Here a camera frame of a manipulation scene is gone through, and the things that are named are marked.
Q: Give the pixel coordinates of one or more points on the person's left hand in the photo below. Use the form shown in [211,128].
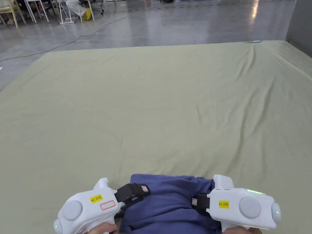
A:
[103,229]

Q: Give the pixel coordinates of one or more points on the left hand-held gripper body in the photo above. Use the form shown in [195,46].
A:
[82,209]

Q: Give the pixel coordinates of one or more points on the dark blue garment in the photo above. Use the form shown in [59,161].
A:
[165,209]

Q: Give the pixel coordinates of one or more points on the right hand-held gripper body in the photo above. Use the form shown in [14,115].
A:
[243,207]

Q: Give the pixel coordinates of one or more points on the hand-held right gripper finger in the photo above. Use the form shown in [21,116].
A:
[202,203]

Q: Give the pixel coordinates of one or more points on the person's right hand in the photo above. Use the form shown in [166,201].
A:
[252,230]

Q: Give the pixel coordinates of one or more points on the bed with pale green sheet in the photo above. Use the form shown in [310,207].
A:
[146,109]

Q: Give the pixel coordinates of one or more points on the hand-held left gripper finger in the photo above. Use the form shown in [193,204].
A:
[126,206]
[135,191]

